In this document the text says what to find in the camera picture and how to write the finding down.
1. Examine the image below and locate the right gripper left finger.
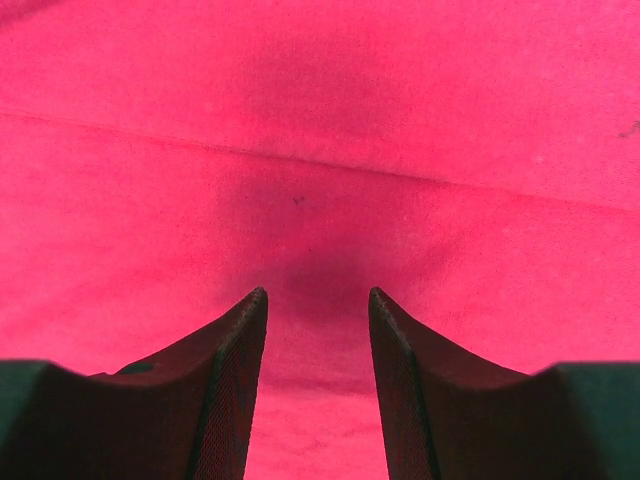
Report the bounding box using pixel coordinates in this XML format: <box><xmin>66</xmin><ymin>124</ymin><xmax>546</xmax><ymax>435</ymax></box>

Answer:
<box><xmin>1</xmin><ymin>288</ymin><xmax>268</xmax><ymax>479</ymax></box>

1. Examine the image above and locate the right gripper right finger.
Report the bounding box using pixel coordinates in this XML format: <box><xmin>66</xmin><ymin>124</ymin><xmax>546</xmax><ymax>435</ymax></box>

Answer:
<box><xmin>368</xmin><ymin>288</ymin><xmax>639</xmax><ymax>479</ymax></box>

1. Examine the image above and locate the magenta t shirt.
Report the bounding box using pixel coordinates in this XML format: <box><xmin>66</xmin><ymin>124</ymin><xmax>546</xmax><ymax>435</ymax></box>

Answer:
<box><xmin>1</xmin><ymin>1</ymin><xmax>639</xmax><ymax>479</ymax></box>

